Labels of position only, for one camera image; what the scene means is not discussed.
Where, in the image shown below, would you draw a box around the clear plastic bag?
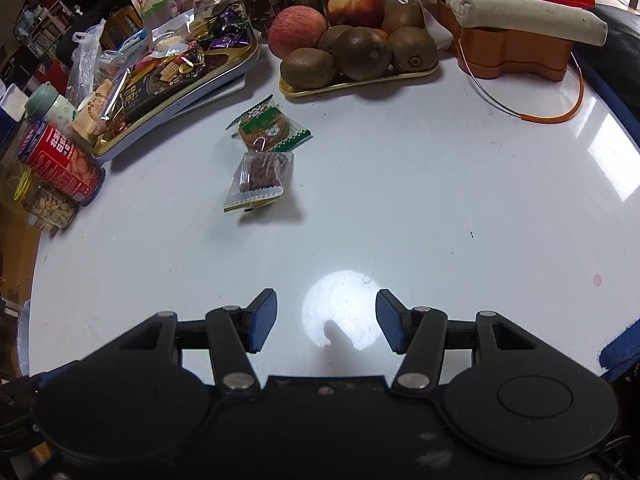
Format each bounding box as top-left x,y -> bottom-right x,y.
65,20 -> 108,106

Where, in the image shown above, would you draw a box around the beige fruit tray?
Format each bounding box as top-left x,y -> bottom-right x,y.
277,62 -> 442,98

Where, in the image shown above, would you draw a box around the red snack can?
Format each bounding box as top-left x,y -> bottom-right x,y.
17,120 -> 107,207

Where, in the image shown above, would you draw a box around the mint green bottle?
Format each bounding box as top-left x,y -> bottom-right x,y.
25,81 -> 78,128

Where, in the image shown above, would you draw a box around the brown kiwi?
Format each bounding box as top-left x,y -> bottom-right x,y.
332,26 -> 392,81
382,0 -> 426,33
279,47 -> 337,88
389,26 -> 439,73
318,24 -> 353,53

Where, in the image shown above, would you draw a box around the grey snack tray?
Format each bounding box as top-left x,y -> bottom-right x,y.
91,27 -> 261,158

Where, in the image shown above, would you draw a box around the orange bone-shaped box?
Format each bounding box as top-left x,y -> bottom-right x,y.
437,0 -> 573,81

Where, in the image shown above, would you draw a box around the red yellow apple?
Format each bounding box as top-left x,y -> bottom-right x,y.
326,0 -> 387,29

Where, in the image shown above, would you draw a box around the dark chocolate box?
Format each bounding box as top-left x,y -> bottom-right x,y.
120,57 -> 201,121

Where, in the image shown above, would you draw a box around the orange handled wire loop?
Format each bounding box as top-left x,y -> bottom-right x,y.
455,42 -> 586,123

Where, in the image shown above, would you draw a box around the clear brown snack packet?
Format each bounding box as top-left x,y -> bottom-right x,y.
222,150 -> 296,216

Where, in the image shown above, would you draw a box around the clear peanut jar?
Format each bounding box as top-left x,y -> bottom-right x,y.
15,170 -> 78,233

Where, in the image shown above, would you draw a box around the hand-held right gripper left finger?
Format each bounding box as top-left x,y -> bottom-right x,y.
117,287 -> 278,392

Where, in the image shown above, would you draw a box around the purple wrapped candies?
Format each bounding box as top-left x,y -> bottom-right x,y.
207,2 -> 251,51

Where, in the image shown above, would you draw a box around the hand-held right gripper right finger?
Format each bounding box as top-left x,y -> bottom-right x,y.
375,288 -> 538,392

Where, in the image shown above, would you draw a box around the white cloth roll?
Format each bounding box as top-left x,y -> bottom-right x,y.
448,0 -> 608,47

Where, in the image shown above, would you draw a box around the large red apple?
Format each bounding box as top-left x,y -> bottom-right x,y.
267,5 -> 329,60

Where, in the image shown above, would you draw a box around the grey notebook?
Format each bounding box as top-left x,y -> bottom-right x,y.
187,72 -> 248,111

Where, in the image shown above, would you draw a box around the beige biscuit packet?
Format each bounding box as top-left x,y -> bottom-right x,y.
72,79 -> 128,142

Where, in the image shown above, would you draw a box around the green edged cookie packet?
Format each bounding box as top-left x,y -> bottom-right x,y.
230,94 -> 312,153

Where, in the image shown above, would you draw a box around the blue sheet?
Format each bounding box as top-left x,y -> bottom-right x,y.
597,327 -> 640,372

